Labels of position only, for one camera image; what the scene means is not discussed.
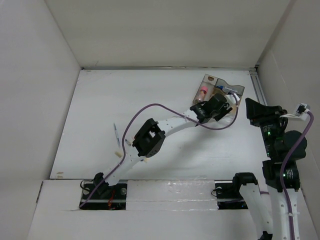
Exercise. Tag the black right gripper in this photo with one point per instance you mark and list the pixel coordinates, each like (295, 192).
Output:
(254, 108)

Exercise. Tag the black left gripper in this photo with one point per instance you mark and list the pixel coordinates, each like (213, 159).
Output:
(225, 108)

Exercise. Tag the pink capped pencil tube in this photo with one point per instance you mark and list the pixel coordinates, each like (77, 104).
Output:
(200, 97)

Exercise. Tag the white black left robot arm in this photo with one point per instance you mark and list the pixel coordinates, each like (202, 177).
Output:
(149, 139)

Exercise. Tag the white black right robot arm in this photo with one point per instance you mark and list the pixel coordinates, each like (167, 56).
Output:
(284, 138)

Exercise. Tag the clear acrylic desk organizer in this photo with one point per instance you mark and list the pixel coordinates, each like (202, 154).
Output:
(211, 82)

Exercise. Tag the blue white ballpoint pen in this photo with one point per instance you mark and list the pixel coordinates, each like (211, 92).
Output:
(116, 135)

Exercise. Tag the aluminium rail right edge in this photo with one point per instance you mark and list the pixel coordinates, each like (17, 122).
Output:
(257, 86)

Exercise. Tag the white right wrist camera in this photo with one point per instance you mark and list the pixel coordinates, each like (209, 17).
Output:
(299, 113)

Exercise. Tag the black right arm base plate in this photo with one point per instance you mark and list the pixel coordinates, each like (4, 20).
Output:
(227, 197)

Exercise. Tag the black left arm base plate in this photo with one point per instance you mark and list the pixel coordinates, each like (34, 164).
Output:
(113, 199)

